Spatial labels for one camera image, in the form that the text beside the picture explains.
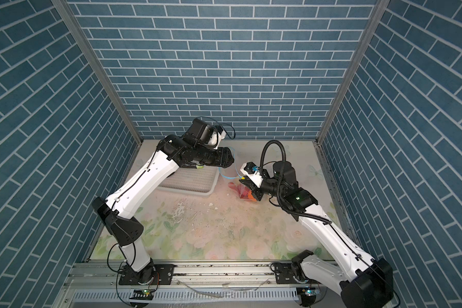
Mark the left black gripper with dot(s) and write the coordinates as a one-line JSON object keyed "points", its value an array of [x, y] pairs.
{"points": [[221, 158]]}

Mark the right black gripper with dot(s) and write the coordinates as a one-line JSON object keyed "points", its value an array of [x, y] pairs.
{"points": [[258, 194]]}

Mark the orange toy tangerine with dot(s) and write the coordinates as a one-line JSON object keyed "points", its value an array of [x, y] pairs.
{"points": [[250, 196]]}

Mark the clear zip bag blue zipper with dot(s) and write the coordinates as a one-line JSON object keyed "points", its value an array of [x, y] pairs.
{"points": [[233, 174]]}

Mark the red toy chili pepper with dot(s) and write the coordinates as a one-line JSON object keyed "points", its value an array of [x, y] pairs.
{"points": [[242, 191]]}

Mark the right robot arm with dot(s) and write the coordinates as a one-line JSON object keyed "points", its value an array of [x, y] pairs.
{"points": [[357, 277]]}

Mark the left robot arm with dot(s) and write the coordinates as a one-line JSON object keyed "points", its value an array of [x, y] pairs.
{"points": [[117, 211]]}

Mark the white plastic perforated basket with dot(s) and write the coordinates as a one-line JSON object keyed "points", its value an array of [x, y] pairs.
{"points": [[199, 182]]}

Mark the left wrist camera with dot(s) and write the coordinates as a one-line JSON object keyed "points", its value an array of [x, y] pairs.
{"points": [[217, 137]]}

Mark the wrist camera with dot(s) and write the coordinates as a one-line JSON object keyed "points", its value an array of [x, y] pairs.
{"points": [[217, 137], [251, 172]]}

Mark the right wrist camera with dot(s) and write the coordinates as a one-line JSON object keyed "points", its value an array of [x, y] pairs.
{"points": [[251, 172]]}

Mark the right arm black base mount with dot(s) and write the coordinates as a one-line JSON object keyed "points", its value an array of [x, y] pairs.
{"points": [[289, 273]]}

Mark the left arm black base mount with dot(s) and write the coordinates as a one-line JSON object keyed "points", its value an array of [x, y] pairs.
{"points": [[155, 274]]}

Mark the aluminium front rail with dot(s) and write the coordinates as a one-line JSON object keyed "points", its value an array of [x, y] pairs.
{"points": [[194, 273]]}

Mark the white slotted cable duct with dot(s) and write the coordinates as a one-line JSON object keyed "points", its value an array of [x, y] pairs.
{"points": [[186, 296]]}

